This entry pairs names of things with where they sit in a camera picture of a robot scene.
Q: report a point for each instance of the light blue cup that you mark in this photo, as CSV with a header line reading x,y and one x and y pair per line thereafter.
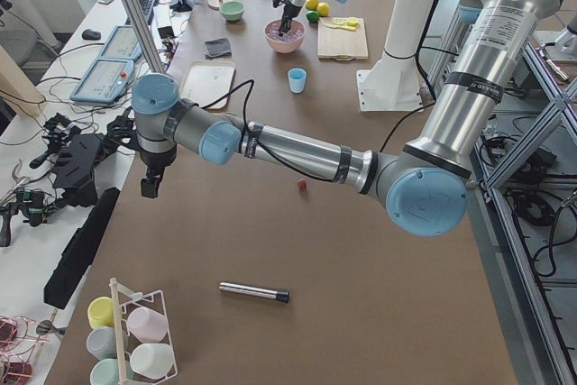
x,y
297,78

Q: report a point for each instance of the pink bowl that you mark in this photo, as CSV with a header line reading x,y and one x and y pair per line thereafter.
x,y
285,47

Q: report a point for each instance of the black computer mouse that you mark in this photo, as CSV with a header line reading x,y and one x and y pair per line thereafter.
x,y
91,35

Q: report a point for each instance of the clear ice cubes pile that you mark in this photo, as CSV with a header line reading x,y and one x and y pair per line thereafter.
x,y
274,33

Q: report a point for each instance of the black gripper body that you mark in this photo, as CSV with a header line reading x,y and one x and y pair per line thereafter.
x,y
155,160
288,11

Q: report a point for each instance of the mint green cup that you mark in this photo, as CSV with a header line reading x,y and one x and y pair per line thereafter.
x,y
105,372

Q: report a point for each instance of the yellow lemon lower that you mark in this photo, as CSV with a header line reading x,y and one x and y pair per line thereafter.
x,y
323,9

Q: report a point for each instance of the steel muddler black tip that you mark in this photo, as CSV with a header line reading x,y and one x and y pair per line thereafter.
x,y
282,296

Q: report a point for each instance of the cream rabbit tray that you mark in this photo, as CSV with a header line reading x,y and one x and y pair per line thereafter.
x,y
207,81

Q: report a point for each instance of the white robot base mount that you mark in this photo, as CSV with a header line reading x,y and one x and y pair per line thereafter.
x,y
393,84

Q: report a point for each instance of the yellow plastic knife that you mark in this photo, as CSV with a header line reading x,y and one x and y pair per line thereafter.
x,y
344,27

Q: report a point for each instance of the white cup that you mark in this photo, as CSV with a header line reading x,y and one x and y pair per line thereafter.
x,y
152,360

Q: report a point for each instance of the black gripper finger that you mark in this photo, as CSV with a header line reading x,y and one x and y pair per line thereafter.
x,y
149,187
285,25

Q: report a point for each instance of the yellow lemon upper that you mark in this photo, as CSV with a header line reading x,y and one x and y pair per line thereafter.
x,y
311,5

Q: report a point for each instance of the teach pendant far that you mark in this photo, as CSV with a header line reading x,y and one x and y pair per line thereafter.
x,y
122,43

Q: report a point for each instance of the green lime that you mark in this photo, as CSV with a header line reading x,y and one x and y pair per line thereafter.
x,y
312,16

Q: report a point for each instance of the teach pendant near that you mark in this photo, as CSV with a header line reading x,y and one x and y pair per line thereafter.
x,y
105,80

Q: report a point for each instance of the black long bar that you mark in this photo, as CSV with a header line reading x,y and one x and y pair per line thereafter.
x,y
80,252

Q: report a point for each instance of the lemon half lower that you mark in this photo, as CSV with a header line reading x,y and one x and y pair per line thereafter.
x,y
352,22

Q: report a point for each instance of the teach pendant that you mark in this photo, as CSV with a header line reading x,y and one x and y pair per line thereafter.
x,y
122,43
105,80

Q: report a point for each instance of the pink cup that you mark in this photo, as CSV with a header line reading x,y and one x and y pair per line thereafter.
x,y
147,325

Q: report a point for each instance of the grey cup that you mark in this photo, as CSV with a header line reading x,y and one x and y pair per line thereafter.
x,y
101,343

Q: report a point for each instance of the bamboo cutting board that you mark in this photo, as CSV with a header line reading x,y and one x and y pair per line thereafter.
x,y
339,44

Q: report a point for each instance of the aluminium frame post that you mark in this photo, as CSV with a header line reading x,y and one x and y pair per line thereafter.
x,y
143,34

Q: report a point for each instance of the grey folded cloth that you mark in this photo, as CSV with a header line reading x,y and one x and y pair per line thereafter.
x,y
217,48

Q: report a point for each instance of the white wire cup rack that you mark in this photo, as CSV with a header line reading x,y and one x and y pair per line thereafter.
x,y
125,300

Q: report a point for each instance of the yellow cup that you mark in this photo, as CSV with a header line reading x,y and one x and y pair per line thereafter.
x,y
100,312

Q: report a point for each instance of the green ceramic bowl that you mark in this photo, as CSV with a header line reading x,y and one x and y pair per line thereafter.
x,y
232,11

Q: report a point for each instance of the yellow lemon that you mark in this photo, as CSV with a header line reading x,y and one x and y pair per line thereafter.
x,y
323,9
311,5

